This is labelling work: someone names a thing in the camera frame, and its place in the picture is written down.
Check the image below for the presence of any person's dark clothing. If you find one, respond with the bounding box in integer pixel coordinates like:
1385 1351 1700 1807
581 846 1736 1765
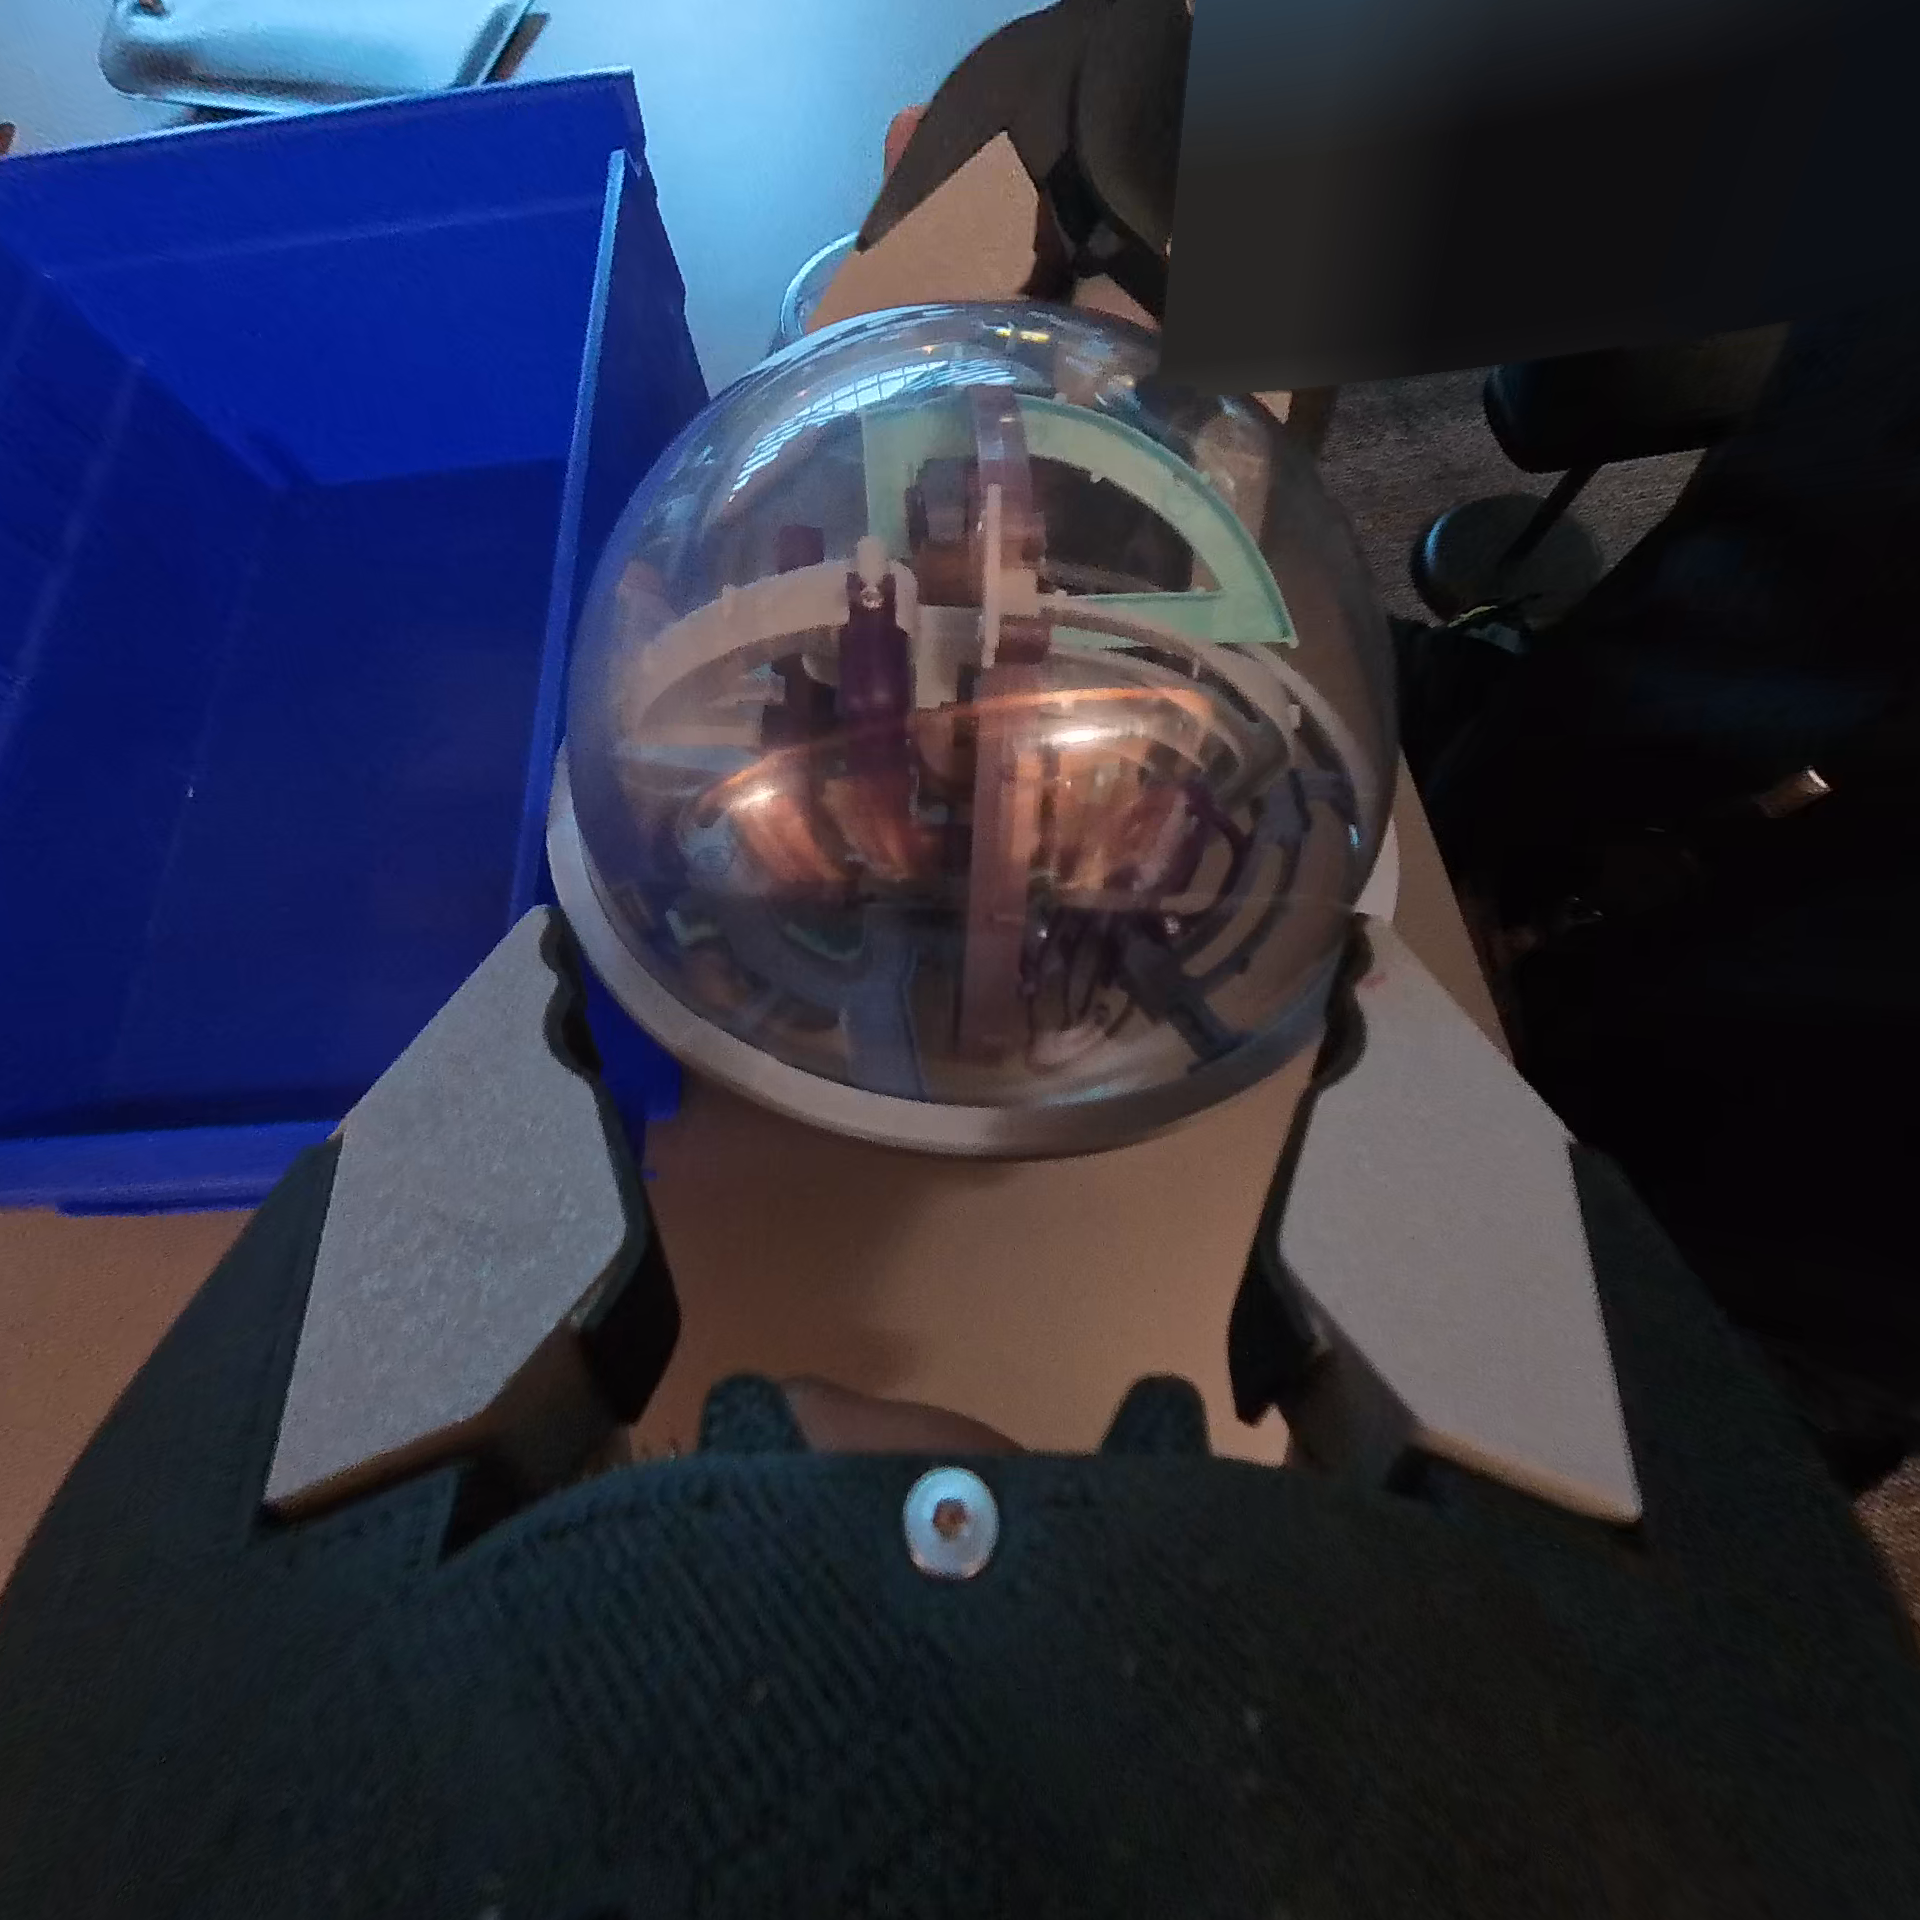
1393 330 1920 1489

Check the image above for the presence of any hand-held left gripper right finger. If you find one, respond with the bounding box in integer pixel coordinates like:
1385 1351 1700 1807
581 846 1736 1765
1227 915 1643 1525

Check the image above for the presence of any blue plastic bin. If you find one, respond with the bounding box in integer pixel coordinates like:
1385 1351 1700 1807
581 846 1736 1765
0 66 713 1213

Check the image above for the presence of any clear ball stand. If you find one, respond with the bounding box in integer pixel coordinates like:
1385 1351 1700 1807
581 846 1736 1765
776 230 872 355

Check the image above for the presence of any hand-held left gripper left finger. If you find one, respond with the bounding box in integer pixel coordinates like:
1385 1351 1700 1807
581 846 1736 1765
259 903 684 1521

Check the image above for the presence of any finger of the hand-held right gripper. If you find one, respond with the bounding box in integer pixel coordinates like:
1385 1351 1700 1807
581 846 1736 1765
809 127 1056 335

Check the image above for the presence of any clear plastic maze ball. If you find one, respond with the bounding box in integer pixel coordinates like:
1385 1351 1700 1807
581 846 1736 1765
543 299 1403 1157

